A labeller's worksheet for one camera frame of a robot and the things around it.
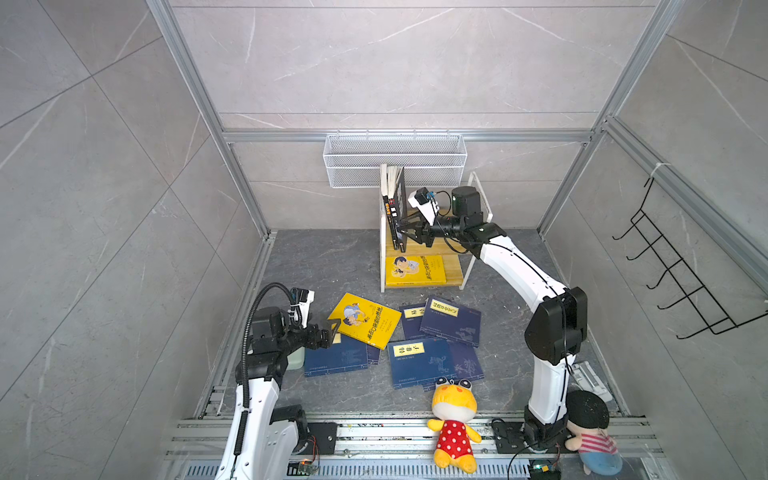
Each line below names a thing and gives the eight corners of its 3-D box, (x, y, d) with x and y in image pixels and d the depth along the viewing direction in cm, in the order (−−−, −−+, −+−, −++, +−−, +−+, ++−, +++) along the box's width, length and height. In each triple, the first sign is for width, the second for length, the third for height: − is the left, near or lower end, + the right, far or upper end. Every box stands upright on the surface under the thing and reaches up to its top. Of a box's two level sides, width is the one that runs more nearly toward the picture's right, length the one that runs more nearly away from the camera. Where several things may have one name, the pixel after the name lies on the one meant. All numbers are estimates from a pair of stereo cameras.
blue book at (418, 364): (388, 390, 83) (388, 388, 81) (388, 341, 92) (388, 338, 90) (456, 390, 83) (458, 388, 81) (449, 341, 92) (451, 338, 90)
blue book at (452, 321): (419, 330, 94) (420, 327, 92) (427, 300, 101) (428, 296, 99) (476, 347, 90) (478, 343, 88) (480, 314, 98) (482, 310, 95)
